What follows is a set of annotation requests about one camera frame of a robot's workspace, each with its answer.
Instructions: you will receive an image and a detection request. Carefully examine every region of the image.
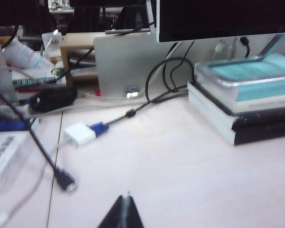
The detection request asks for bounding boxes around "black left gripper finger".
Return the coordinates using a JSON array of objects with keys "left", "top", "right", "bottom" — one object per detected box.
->
[{"left": 96, "top": 195, "right": 124, "bottom": 228}]

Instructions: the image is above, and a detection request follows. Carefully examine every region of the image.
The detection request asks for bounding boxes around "white VGA adapter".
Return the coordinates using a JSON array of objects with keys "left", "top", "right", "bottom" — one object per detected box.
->
[{"left": 63, "top": 122, "right": 96, "bottom": 148}]

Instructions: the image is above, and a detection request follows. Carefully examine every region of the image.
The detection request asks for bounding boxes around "stack of magazines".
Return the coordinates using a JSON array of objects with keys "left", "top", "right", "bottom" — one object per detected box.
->
[{"left": 10, "top": 67, "right": 67, "bottom": 86}]

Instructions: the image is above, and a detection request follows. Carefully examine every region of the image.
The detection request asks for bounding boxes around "thick black book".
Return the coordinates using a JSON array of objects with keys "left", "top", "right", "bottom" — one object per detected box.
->
[
  {"left": 187, "top": 91, "right": 285, "bottom": 146},
  {"left": 187, "top": 80, "right": 285, "bottom": 131}
]

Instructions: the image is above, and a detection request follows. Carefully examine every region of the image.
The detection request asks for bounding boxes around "wooden desk shelf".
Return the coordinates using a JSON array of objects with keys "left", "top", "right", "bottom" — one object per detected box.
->
[{"left": 59, "top": 32, "right": 98, "bottom": 87}]

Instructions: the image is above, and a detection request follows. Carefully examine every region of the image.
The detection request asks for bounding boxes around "white printed paper card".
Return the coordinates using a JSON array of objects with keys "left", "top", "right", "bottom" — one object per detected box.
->
[{"left": 41, "top": 32, "right": 65, "bottom": 57}]

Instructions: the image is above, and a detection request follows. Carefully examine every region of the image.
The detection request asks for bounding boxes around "silver teal monitor stand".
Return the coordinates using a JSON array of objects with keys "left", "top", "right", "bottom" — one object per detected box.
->
[{"left": 194, "top": 33, "right": 285, "bottom": 89}]

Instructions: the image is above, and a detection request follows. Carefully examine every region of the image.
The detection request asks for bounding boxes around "white book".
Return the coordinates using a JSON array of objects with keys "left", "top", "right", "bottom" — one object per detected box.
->
[{"left": 234, "top": 95, "right": 285, "bottom": 113}]

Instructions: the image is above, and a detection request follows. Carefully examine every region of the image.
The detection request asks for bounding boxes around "white printed tube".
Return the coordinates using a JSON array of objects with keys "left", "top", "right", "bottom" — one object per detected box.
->
[{"left": 2, "top": 38, "right": 54, "bottom": 70}]

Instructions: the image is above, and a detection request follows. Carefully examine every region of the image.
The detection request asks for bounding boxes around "teal book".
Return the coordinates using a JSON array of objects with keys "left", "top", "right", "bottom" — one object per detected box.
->
[{"left": 235, "top": 80, "right": 285, "bottom": 102}]

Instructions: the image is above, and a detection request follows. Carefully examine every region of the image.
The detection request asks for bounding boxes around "large black computer monitor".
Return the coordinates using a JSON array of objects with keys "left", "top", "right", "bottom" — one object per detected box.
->
[{"left": 156, "top": 0, "right": 285, "bottom": 44}]

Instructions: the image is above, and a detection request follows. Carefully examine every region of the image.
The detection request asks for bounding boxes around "black monitor with thin bezel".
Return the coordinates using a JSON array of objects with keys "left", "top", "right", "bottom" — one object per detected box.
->
[{"left": 0, "top": 0, "right": 50, "bottom": 27}]

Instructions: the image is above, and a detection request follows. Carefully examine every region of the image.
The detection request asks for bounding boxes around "black HDMI cable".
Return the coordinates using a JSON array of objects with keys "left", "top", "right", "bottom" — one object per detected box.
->
[{"left": 0, "top": 90, "right": 77, "bottom": 192}]

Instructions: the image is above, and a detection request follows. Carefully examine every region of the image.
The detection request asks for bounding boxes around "black cable with blue plug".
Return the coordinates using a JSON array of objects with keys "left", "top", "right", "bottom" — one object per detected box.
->
[{"left": 89, "top": 57, "right": 196, "bottom": 139}]

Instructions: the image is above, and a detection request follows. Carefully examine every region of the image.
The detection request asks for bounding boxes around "black looped power cable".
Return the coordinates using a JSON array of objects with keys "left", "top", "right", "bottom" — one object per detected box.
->
[{"left": 162, "top": 40, "right": 196, "bottom": 93}]

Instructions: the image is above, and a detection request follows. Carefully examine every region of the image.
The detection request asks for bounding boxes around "thin black cable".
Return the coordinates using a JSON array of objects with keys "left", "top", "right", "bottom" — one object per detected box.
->
[{"left": 54, "top": 46, "right": 95, "bottom": 81}]

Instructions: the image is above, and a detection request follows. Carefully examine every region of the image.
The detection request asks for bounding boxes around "short black monitor cable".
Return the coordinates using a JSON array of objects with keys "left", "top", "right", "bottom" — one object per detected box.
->
[{"left": 239, "top": 36, "right": 252, "bottom": 58}]

